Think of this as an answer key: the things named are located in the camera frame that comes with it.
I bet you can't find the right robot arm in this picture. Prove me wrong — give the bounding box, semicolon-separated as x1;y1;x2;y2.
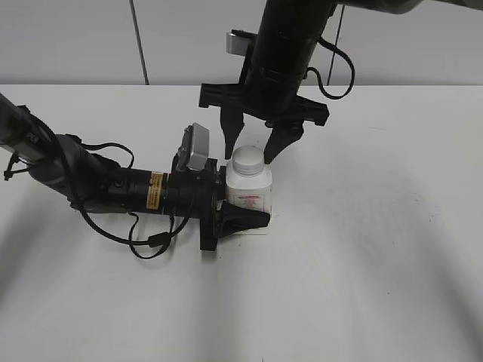
198;1;348;164

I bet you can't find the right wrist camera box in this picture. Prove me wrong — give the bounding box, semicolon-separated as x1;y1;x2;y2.
226;29;257;57

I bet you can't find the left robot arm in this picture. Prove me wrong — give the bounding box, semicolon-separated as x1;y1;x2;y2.
1;97;271;257

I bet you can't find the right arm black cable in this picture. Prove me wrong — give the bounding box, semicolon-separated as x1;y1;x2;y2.
303;35;358;101

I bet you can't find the white screw cap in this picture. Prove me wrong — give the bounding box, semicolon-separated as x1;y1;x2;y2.
232;146;264;176

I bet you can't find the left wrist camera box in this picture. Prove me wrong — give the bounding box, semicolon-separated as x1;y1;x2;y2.
176;122;210;171

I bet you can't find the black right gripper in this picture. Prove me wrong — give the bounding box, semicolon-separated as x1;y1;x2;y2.
198;44;329;164

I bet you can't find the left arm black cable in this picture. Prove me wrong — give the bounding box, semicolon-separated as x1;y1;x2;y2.
3;133;189;260

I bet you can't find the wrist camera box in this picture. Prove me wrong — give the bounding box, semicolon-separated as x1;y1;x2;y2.
226;29;257;57
176;122;210;171

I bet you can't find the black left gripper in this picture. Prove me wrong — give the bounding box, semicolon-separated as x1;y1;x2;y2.
162;156;271;251

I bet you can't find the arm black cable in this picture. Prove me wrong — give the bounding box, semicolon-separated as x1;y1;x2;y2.
303;35;358;101
3;133;189;260

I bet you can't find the white square plastic bottle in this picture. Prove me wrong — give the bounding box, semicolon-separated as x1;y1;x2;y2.
226;161;272;214

